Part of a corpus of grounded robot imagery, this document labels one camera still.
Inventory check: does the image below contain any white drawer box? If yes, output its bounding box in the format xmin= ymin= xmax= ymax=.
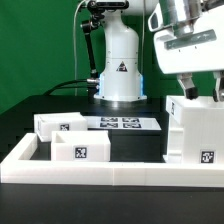
xmin=34 ymin=112 xmax=87 ymax=142
xmin=51 ymin=130 xmax=111 ymax=162

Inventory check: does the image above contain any black cable bundle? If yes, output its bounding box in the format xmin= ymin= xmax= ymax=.
xmin=43 ymin=78 xmax=100 ymax=96

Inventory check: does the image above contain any white drawer box rear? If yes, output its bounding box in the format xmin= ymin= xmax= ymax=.
xmin=34 ymin=112 xmax=87 ymax=142

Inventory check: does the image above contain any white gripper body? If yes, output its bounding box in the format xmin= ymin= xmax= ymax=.
xmin=154 ymin=13 xmax=224 ymax=74

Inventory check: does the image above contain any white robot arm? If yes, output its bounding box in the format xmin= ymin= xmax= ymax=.
xmin=82 ymin=0 xmax=224 ymax=103

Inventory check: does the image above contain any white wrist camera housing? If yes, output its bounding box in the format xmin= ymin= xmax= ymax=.
xmin=148 ymin=3 xmax=172 ymax=32

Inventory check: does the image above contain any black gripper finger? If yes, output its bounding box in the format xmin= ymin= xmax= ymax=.
xmin=213 ymin=70 xmax=224 ymax=102
xmin=177 ymin=73 xmax=198 ymax=100

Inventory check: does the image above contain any white U-shaped border wall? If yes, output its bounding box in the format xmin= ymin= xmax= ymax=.
xmin=0 ymin=133 xmax=224 ymax=187

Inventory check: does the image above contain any white marker tag plate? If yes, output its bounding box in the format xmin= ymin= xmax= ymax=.
xmin=86 ymin=116 xmax=161 ymax=131

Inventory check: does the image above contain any white drawer box front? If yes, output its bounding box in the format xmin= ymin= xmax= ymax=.
xmin=51 ymin=130 xmax=111 ymax=162

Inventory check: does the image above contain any white drawer cabinet frame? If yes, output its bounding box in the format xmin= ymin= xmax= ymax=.
xmin=164 ymin=96 xmax=224 ymax=165

